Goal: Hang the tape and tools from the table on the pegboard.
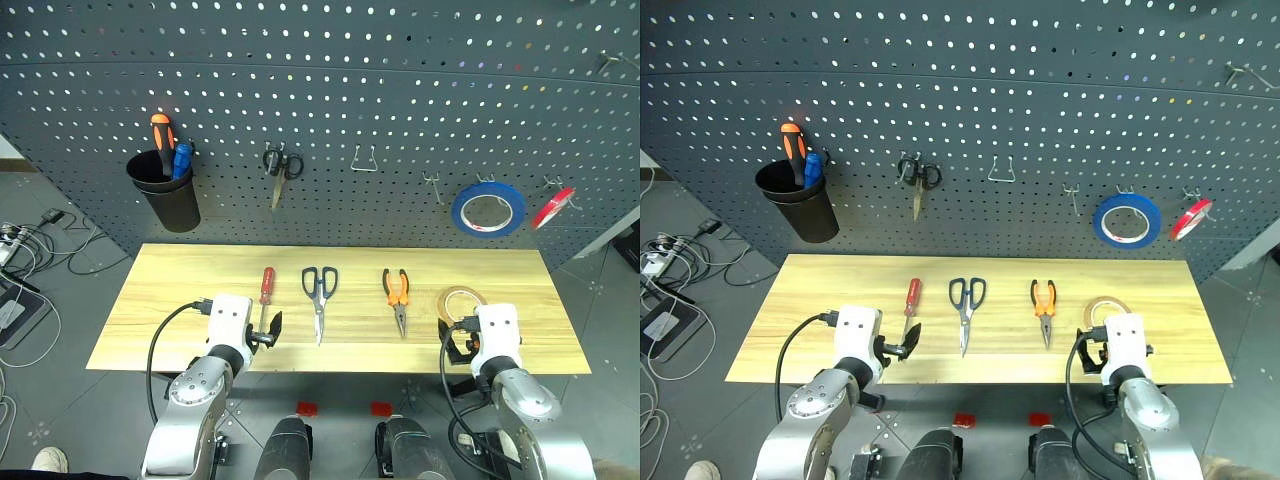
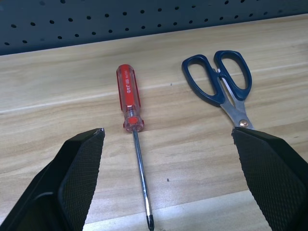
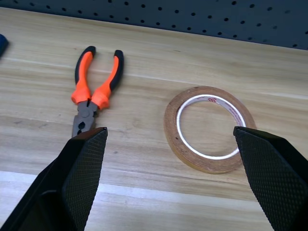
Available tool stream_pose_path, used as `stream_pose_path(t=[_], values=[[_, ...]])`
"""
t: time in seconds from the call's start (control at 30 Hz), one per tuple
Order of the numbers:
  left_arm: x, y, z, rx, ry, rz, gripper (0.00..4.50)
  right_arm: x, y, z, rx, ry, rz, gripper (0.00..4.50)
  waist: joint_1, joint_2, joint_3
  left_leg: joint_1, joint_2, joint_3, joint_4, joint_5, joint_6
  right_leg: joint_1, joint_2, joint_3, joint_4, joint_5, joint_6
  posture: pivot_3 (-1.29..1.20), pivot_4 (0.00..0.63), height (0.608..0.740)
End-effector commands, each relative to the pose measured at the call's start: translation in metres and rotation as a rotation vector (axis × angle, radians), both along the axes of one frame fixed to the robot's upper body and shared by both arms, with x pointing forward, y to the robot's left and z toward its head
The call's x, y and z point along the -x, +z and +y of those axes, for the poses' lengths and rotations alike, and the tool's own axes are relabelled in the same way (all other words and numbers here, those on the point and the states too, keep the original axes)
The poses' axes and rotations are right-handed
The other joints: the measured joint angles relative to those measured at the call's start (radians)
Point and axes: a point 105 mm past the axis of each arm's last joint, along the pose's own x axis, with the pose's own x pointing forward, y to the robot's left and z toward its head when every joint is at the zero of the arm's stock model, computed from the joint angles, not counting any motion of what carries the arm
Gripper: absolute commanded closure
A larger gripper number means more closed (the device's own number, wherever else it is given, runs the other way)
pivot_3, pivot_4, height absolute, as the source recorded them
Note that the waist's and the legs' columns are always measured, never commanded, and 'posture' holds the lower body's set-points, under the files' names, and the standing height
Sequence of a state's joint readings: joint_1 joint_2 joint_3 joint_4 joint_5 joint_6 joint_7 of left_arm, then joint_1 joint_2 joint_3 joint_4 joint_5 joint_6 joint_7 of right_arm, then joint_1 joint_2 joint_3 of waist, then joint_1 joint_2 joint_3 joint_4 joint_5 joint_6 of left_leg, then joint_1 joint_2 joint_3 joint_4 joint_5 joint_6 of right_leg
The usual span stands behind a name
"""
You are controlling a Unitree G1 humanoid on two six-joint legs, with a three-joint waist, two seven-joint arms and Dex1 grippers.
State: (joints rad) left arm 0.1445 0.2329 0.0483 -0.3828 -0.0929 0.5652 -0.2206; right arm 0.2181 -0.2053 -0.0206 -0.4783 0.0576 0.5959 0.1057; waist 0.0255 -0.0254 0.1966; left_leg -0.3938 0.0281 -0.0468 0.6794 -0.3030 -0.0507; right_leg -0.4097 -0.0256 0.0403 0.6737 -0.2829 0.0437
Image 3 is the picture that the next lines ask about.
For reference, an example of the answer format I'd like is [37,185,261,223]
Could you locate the orange and black pliers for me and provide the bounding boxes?
[71,46,125,139]

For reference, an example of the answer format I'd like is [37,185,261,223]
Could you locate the brown tape roll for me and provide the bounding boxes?
[164,86,257,174]

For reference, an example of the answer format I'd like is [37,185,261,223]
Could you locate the dark blue object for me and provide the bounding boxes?
[0,33,9,59]

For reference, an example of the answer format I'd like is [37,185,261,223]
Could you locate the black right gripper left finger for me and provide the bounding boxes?
[0,127,108,231]

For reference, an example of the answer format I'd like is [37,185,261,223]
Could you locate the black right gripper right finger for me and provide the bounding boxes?
[233,126,308,231]

